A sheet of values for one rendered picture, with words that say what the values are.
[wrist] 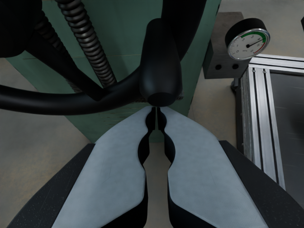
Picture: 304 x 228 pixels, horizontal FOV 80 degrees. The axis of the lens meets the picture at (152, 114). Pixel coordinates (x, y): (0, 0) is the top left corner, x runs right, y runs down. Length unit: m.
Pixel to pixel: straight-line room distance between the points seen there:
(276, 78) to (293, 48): 0.57
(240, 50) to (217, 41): 0.07
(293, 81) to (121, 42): 0.81
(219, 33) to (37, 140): 0.97
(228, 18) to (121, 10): 0.23
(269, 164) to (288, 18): 1.23
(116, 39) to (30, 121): 0.89
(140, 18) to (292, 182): 0.70
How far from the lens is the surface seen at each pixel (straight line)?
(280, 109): 0.90
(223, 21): 0.45
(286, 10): 1.83
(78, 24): 0.23
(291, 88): 0.99
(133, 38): 0.39
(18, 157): 1.14
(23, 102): 0.26
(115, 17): 0.36
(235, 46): 0.34
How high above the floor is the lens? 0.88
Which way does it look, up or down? 62 degrees down
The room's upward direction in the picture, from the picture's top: 5 degrees counter-clockwise
